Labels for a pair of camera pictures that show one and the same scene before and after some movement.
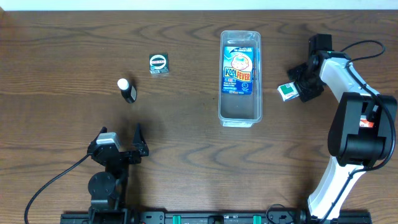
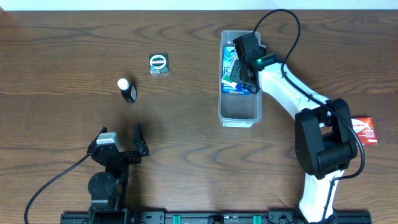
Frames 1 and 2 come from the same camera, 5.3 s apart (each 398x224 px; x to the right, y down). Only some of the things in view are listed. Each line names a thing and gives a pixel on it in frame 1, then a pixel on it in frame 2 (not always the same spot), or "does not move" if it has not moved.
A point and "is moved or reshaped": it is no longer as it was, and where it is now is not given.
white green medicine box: [288, 91] is moved or reshaped
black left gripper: [138, 152] does not move
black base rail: [120, 216] does not move
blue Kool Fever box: [238, 70] does not move
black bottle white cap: [128, 91] does not move
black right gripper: [305, 92] -> [235, 71]
